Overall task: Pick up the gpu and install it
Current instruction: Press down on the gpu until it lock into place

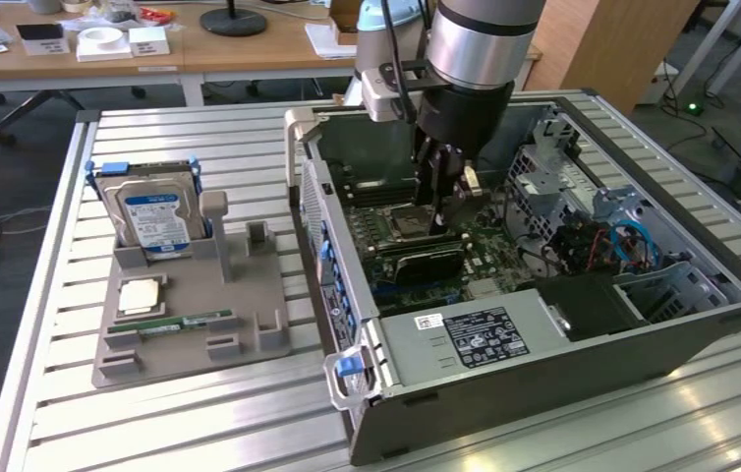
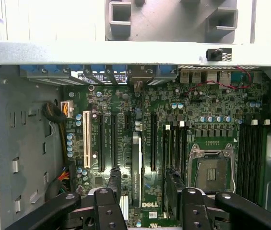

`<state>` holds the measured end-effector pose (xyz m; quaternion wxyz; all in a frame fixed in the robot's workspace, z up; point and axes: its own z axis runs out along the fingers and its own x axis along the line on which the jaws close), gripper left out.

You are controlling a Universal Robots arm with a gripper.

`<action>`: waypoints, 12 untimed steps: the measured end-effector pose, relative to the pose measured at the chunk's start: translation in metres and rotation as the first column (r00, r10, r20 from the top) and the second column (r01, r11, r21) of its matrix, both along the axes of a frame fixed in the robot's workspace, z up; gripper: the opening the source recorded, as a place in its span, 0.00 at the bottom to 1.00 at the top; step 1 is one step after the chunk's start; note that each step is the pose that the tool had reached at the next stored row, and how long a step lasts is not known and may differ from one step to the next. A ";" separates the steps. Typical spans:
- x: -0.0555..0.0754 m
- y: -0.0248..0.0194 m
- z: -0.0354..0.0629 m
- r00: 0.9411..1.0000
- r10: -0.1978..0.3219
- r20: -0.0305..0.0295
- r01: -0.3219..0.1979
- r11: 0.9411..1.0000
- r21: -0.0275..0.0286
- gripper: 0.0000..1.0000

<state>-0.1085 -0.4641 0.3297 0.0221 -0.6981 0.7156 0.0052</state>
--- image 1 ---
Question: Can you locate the perforated metal disk bay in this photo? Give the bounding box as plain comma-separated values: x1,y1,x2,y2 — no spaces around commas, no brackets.
505,113,609,237

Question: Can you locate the wooden cabinet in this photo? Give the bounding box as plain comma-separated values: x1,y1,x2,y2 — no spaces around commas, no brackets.
524,0,702,115

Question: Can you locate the black topped white box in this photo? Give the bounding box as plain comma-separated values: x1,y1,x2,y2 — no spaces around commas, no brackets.
15,22,73,56

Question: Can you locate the grey parts rack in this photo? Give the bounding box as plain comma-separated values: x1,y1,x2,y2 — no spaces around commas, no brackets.
91,189,296,389

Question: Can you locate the blue wire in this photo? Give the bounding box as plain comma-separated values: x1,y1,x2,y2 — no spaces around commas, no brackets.
605,221,665,274

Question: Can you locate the green RAM stick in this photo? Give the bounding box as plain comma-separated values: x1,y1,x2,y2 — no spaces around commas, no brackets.
111,308,236,336

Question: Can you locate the metal disk bay with bracket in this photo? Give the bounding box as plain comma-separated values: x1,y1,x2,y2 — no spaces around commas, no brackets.
589,186,738,319

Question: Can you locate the hard disk with blue carrier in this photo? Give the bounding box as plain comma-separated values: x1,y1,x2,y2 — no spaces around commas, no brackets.
84,156,207,262

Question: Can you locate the black round lamp base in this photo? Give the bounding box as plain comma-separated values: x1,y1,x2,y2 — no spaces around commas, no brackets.
199,0,272,37

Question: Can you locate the silver CPU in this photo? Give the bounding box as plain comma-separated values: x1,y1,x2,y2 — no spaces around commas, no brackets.
117,279,163,315

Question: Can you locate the white tape roll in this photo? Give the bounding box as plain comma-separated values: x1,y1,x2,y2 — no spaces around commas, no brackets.
79,27,124,50

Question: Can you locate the silver chipset heatsink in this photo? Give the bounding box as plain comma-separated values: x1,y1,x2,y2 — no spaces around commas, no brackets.
470,280,510,299

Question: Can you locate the grey open PC case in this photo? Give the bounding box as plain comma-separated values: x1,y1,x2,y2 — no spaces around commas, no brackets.
284,95,741,467

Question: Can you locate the red parts pack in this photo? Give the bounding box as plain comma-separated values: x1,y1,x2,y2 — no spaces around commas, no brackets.
137,5,173,27

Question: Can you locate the white cube box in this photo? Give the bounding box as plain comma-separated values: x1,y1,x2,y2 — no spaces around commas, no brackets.
127,27,171,58

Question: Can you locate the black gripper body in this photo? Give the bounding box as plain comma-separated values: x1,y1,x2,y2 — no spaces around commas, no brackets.
413,81,517,151

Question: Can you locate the white flat box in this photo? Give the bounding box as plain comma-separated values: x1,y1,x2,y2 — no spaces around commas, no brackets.
73,38,135,64

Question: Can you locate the black office chair base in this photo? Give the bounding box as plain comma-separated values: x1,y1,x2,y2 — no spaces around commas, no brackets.
0,87,93,145

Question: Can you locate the wooden desk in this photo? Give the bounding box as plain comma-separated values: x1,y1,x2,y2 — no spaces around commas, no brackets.
0,0,187,94
183,0,545,107

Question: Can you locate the white table frame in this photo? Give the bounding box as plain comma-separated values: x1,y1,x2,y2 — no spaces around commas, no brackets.
668,0,741,134

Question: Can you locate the CPU socket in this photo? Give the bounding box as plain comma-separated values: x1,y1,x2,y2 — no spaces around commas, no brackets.
386,204,452,238

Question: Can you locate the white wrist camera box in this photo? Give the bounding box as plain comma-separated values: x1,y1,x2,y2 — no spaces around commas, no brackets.
360,72,414,123

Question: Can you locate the small cardboard box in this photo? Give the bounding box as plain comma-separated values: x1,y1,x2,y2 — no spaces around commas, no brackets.
329,0,377,35

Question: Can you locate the black camera cable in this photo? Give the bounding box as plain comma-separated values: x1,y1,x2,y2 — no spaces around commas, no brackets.
381,0,425,124

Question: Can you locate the dark bag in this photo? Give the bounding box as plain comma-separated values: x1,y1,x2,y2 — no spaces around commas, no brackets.
97,0,141,25

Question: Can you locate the green motherboard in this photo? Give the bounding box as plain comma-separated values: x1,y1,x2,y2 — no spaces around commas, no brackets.
326,161,533,319

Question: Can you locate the white paper stack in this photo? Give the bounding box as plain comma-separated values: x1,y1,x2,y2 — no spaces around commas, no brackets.
302,22,362,60

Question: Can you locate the blue expansion slot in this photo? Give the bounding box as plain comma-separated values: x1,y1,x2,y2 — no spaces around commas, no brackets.
370,280,410,298

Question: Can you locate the grey power supply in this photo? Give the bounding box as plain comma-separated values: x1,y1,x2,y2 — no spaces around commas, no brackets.
374,288,572,389

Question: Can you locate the green graphics card black cooler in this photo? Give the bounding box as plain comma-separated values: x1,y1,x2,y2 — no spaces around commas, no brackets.
389,245,468,287

